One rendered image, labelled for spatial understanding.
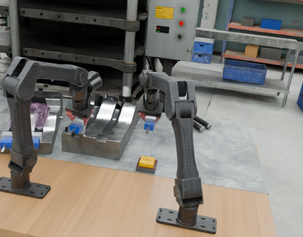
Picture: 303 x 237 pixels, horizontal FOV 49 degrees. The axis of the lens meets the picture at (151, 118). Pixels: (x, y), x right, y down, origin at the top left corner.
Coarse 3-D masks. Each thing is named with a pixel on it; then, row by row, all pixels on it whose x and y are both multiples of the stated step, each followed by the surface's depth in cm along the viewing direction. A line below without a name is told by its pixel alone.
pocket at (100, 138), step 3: (99, 135) 147; (102, 135) 147; (105, 135) 146; (108, 135) 146; (96, 138) 145; (99, 138) 147; (102, 138) 147; (105, 138) 147; (96, 141) 143; (99, 141) 143; (102, 141) 146; (105, 141) 146
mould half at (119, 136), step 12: (108, 108) 167; (132, 108) 168; (96, 120) 161; (108, 120) 162; (120, 120) 162; (132, 120) 165; (96, 132) 148; (120, 132) 151; (132, 132) 170; (72, 144) 145; (84, 144) 144; (96, 144) 144; (108, 144) 143; (120, 144) 143; (96, 156) 146; (108, 156) 145; (120, 156) 147
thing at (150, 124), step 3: (147, 117) 151; (150, 117) 151; (153, 117) 152; (147, 120) 150; (150, 120) 150; (153, 120) 150; (144, 123) 147; (147, 123) 148; (150, 123) 148; (153, 123) 148; (156, 123) 154; (144, 126) 147; (147, 126) 147; (150, 126) 147; (153, 126) 147; (144, 129) 148; (147, 129) 143; (150, 129) 147; (153, 129) 148; (147, 132) 143
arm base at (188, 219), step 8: (160, 208) 116; (184, 208) 107; (192, 208) 107; (160, 216) 112; (168, 216) 112; (176, 216) 113; (184, 216) 108; (192, 216) 108; (200, 216) 114; (168, 224) 110; (176, 224) 109; (184, 224) 109; (192, 224) 109; (200, 224) 110; (208, 224) 111; (216, 224) 111; (208, 232) 108
